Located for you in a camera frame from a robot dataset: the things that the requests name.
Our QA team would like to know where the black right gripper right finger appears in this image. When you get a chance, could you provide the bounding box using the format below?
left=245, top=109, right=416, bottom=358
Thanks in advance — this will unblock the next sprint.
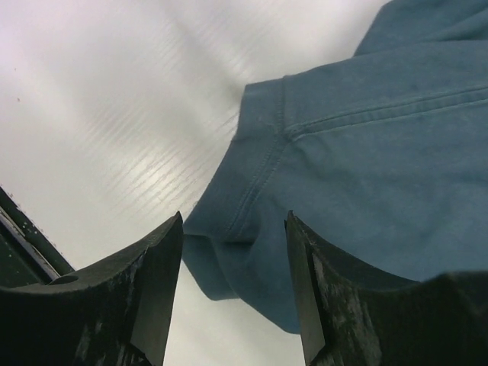
left=285, top=214, right=487, bottom=365

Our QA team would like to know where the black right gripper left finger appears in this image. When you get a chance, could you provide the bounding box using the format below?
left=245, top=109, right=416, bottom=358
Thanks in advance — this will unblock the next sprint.
left=1, top=214, right=183, bottom=365

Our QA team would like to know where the grey-blue t shirt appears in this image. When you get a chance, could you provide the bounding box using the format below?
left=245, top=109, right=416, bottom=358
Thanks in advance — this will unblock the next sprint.
left=183, top=1, right=487, bottom=333

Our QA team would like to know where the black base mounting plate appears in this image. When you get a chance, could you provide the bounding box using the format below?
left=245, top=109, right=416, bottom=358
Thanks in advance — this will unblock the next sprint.
left=1, top=191, right=74, bottom=288

